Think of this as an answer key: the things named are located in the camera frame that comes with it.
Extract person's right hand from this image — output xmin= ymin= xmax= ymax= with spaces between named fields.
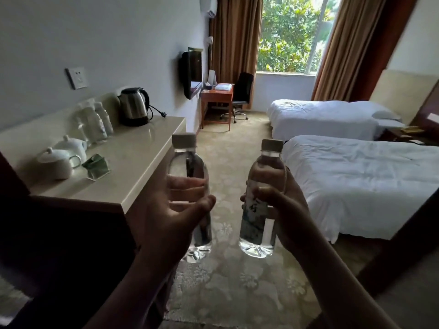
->
xmin=240 ymin=164 xmax=320 ymax=255

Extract person's left hand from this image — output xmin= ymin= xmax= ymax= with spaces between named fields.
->
xmin=136 ymin=175 xmax=217 ymax=269

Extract clear labelled water bottle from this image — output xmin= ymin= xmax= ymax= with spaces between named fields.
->
xmin=239 ymin=138 xmax=287 ymax=259

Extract clear plastic water bottle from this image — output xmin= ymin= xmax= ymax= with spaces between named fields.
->
xmin=77 ymin=99 xmax=108 ymax=146
xmin=94 ymin=101 xmax=114 ymax=136
xmin=167 ymin=133 xmax=213 ymax=264

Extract person's left forearm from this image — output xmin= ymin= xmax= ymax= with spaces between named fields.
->
xmin=84 ymin=255 xmax=182 ymax=329

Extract person's right forearm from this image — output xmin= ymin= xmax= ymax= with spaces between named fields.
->
xmin=294 ymin=233 xmax=403 ymax=329

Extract white counter cabinet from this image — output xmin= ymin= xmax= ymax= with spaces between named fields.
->
xmin=0 ymin=92 xmax=187 ymax=329

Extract white made bed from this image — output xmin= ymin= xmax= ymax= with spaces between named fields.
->
xmin=281 ymin=134 xmax=439 ymax=244
xmin=266 ymin=99 xmax=406 ymax=141

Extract wooden desk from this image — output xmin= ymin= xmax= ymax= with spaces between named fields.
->
xmin=200 ymin=84 xmax=235 ymax=131

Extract green tea packets in holder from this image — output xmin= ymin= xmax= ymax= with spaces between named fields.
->
xmin=82 ymin=153 xmax=111 ymax=182

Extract black office chair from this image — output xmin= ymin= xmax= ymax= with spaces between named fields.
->
xmin=220 ymin=72 xmax=255 ymax=124

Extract steel electric kettle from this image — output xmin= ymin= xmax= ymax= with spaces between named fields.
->
xmin=118 ymin=87 xmax=151 ymax=127

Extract white ceramic teapot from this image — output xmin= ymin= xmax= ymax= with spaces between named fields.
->
xmin=53 ymin=134 xmax=88 ymax=165

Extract white pillow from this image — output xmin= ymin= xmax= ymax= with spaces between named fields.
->
xmin=349 ymin=101 xmax=402 ymax=121

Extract white lidded ceramic cup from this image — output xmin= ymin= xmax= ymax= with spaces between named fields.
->
xmin=37 ymin=147 xmax=82 ymax=180

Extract dark wooden nightstand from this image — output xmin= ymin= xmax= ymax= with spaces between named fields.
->
xmin=380 ymin=125 xmax=439 ymax=146

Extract dark wooden panel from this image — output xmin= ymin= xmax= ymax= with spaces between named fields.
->
xmin=309 ymin=186 xmax=439 ymax=329

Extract brown curtain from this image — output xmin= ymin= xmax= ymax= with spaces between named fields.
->
xmin=311 ymin=0 xmax=421 ymax=103
xmin=209 ymin=0 xmax=264 ymax=111

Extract window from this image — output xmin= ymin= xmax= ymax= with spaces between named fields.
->
xmin=255 ymin=0 xmax=342 ymax=76

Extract beige padded headboard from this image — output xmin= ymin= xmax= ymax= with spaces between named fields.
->
xmin=369 ymin=69 xmax=439 ymax=126

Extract white air conditioner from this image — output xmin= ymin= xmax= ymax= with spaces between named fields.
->
xmin=199 ymin=0 xmax=218 ymax=18

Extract black kettle power cord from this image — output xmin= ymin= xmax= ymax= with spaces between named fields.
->
xmin=147 ymin=103 xmax=168 ymax=120

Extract black wall television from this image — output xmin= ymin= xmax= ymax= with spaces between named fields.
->
xmin=181 ymin=50 xmax=203 ymax=100

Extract white wall switch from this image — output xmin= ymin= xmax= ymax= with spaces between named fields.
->
xmin=65 ymin=66 xmax=89 ymax=90

